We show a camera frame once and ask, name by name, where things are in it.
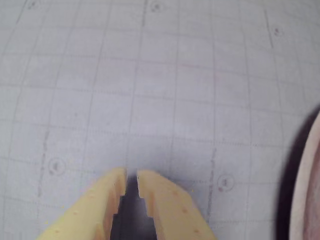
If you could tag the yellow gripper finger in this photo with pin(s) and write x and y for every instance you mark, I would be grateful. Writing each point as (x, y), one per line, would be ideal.
(172, 212)
(85, 215)

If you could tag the pink bowl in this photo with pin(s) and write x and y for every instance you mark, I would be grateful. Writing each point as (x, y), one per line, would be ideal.
(308, 175)

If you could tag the grey gridded gift wrap sheet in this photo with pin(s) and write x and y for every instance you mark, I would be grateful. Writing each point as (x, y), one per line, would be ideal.
(125, 75)

